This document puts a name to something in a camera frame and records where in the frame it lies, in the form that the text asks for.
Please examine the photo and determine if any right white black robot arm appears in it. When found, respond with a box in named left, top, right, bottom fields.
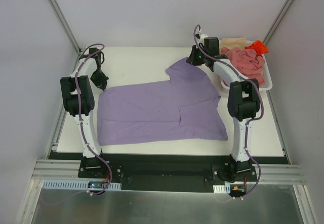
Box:
left=187, top=32, right=264, bottom=182

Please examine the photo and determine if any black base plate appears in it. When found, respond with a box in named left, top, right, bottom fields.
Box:
left=48, top=151, right=261, bottom=191

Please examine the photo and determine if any right aluminium frame post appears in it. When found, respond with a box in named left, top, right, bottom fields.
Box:
left=263, top=0, right=295, bottom=46

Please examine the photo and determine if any right white cable duct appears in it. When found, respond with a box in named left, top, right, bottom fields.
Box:
left=213, top=183, right=246, bottom=194

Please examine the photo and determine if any left aluminium frame post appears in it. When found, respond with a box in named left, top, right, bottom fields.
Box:
left=47, top=0, right=81, bottom=54

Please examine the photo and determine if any orange t shirt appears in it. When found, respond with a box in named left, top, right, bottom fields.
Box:
left=245, top=40, right=269, bottom=56

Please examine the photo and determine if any front aluminium frame rail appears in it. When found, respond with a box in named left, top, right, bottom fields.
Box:
left=32, top=159, right=306, bottom=185

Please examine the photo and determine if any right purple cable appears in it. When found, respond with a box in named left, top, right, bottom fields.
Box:
left=193, top=24, right=266, bottom=204

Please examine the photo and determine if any beige t shirt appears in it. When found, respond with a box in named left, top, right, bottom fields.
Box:
left=220, top=37, right=247, bottom=49

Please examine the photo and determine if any white plastic basket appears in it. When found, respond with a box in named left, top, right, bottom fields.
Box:
left=217, top=38, right=274, bottom=93

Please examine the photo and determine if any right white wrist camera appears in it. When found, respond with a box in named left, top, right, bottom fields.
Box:
left=199, top=33, right=208, bottom=40

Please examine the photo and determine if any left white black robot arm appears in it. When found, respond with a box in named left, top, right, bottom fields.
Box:
left=60, top=43, right=109, bottom=158

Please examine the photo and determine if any pink t shirt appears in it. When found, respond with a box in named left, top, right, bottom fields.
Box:
left=221, top=47, right=266, bottom=86

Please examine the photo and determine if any purple t shirt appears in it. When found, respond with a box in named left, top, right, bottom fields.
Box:
left=97, top=59, right=228, bottom=146

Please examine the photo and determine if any aluminium frame post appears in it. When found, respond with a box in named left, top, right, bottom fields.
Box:
left=263, top=0, right=295, bottom=46
left=47, top=0, right=81, bottom=54

